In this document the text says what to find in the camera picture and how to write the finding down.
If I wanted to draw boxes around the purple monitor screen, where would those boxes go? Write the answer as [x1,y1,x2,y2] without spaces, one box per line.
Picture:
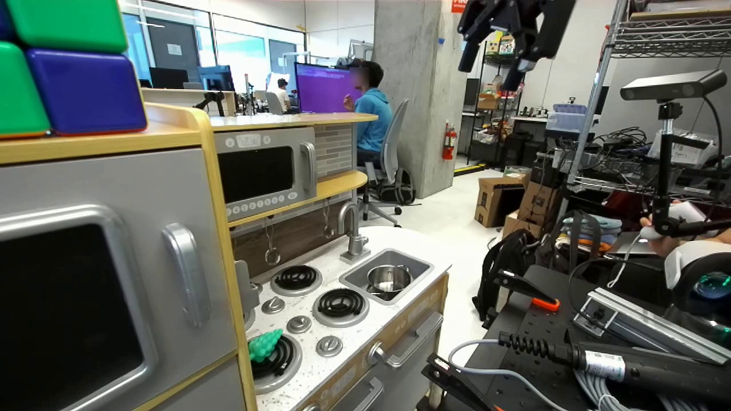
[294,64,362,115]

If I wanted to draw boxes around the white VR controller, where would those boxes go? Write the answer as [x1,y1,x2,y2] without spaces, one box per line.
[664,241,731,324]

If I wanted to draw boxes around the grey sink basin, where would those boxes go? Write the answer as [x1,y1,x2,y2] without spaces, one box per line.
[341,249,433,305]

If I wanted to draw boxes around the toy microwave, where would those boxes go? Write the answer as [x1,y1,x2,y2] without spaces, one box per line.
[216,128,318,221]

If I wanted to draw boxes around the toy kitchen play set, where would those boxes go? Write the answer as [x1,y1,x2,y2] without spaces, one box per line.
[0,104,447,411]

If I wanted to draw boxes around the front left stove burner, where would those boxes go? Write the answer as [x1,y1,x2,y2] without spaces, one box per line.
[252,334,301,393]

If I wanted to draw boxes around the steel pot in sink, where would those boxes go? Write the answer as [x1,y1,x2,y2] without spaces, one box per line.
[369,266,413,295]

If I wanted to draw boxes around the aluminium extrusion rail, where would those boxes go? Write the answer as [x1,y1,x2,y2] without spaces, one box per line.
[573,288,731,365]

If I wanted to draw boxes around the camera on stand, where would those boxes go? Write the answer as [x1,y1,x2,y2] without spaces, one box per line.
[622,68,726,102]

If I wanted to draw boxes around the red fire extinguisher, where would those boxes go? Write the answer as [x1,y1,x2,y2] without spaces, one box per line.
[441,127,459,160]

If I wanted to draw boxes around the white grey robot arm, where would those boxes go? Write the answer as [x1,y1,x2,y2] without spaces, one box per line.
[457,0,577,91]

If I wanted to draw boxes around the back left stove burner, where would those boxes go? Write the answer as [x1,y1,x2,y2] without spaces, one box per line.
[272,266,322,298]

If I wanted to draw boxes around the green toy object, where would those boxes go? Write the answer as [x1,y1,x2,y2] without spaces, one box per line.
[248,329,283,364]

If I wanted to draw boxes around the back right stove burner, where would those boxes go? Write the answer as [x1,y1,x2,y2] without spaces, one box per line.
[313,288,369,328]

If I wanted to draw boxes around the coiled grey cable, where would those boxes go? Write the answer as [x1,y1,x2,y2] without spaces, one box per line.
[445,339,710,411]

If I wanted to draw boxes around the person in blue shirt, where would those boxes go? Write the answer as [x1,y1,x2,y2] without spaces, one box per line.
[341,59,395,172]

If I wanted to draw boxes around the orange black clamp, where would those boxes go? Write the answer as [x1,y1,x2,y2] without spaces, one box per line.
[497,271,562,313]

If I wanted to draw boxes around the silver toy faucet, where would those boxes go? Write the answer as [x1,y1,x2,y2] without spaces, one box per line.
[339,201,369,261]

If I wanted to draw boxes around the stove burner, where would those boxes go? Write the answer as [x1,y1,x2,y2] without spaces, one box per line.
[313,288,369,328]
[252,334,301,393]
[272,266,322,298]

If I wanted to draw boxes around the toy oven door upper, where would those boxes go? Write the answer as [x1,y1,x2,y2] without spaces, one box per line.
[0,150,235,411]

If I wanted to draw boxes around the cardboard box on floor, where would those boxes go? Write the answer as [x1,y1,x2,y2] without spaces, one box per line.
[503,183,559,239]

